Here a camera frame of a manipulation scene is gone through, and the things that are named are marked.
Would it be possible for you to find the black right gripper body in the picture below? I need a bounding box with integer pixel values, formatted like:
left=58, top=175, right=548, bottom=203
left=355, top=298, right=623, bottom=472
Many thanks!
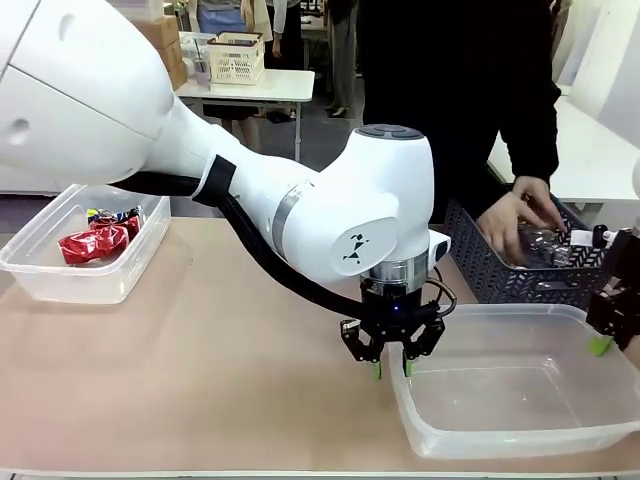
left=602, top=228, right=640, bottom=304

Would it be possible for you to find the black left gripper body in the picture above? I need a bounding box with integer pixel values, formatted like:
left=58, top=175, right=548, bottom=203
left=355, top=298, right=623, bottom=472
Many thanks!
left=349, top=280, right=444, bottom=344

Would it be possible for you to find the clear plastic bottle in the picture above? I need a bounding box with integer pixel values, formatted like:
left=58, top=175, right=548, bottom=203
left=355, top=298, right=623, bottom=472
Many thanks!
left=516, top=223, right=577, bottom=270

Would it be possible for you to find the clear plastic bin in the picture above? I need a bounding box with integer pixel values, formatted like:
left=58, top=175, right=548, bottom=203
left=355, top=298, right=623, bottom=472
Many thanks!
left=388, top=302, right=640, bottom=459
left=0, top=182, right=173, bottom=306

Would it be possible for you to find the red blue silver wrapper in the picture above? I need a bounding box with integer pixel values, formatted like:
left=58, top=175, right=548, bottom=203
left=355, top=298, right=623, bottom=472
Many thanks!
left=86, top=206, right=147, bottom=237

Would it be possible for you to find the person's black-sleeved left forearm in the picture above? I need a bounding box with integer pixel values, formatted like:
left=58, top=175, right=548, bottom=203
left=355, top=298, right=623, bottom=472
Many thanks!
left=498, top=74, right=562, bottom=185

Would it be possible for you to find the black plastic lattice basket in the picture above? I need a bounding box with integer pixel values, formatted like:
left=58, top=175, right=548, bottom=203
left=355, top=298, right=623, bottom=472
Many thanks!
left=444, top=181, right=610, bottom=312

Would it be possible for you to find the cream plastic lattice basket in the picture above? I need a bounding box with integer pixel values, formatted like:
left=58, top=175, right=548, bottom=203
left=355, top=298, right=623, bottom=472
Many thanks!
left=206, top=31, right=266, bottom=86

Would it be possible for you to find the person's left hand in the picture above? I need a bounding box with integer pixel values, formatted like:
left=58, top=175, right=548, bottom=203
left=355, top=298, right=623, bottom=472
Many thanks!
left=474, top=175, right=565, bottom=265

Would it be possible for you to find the person in black top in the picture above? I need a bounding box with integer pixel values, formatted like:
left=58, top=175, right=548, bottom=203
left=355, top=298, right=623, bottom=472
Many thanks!
left=356, top=0, right=562, bottom=227

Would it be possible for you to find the white table with grey legs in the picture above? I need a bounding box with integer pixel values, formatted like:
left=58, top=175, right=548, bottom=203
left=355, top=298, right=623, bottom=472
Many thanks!
left=174, top=68, right=317, bottom=164

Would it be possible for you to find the person in beige trousers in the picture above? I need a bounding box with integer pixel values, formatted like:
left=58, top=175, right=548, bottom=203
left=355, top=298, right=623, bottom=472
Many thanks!
left=323, top=0, right=362, bottom=119

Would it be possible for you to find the clear cup with purple drink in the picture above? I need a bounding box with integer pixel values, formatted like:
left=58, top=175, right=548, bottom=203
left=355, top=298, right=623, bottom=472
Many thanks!
left=192, top=47, right=214, bottom=92

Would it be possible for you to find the brown cardboard box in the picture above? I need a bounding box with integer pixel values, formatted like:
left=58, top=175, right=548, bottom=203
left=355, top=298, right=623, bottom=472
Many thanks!
left=143, top=16, right=180, bottom=50
left=167, top=62, right=189, bottom=92
left=158, top=39, right=184, bottom=67

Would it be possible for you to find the person in black skirt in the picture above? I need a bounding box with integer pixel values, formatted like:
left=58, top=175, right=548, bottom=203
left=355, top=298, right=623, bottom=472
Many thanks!
left=196, top=0, right=275, bottom=151

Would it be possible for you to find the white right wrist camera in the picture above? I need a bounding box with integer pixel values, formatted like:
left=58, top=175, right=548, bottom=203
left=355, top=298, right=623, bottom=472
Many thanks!
left=568, top=226, right=617, bottom=250

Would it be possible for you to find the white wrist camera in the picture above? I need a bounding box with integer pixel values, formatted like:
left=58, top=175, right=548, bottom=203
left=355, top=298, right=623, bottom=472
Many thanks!
left=568, top=226, right=617, bottom=250
left=427, top=230, right=454, bottom=265

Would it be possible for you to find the thin black camera cable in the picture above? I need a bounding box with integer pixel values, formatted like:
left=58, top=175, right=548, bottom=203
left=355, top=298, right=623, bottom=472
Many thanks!
left=426, top=266, right=459, bottom=317

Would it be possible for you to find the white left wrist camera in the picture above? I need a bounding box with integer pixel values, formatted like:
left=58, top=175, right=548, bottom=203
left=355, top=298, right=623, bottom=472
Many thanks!
left=427, top=230, right=454, bottom=265

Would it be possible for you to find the black braided cable sleeve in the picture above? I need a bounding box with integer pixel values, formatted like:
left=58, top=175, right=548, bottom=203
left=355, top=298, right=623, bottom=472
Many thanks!
left=113, top=171, right=372, bottom=322

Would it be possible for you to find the black strap on left arm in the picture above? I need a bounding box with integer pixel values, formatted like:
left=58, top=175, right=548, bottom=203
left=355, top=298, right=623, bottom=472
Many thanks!
left=191, top=154, right=237, bottom=206

